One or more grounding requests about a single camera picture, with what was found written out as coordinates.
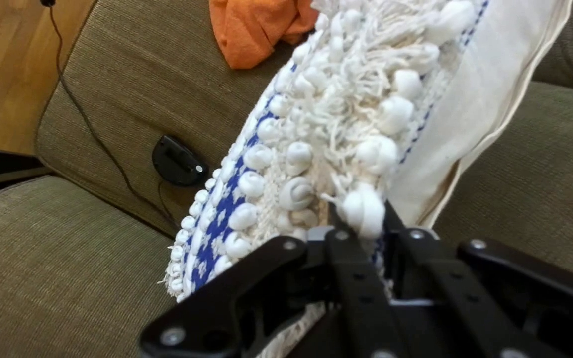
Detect white and blue tasselled pillow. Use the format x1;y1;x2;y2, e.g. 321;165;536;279
162;0;573;358

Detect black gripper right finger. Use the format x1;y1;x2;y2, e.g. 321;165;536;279
379;201;573;358

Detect olive green fabric couch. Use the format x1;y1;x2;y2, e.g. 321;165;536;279
0;0;573;358

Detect orange cloth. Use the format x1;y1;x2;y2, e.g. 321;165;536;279
206;0;319;72

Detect thin black power cable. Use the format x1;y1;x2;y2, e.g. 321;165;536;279
37;0;176;227

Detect black power adapter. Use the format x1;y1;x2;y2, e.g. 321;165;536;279
150;134;210;189

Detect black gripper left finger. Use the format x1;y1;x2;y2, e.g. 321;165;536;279
136;203;397;358

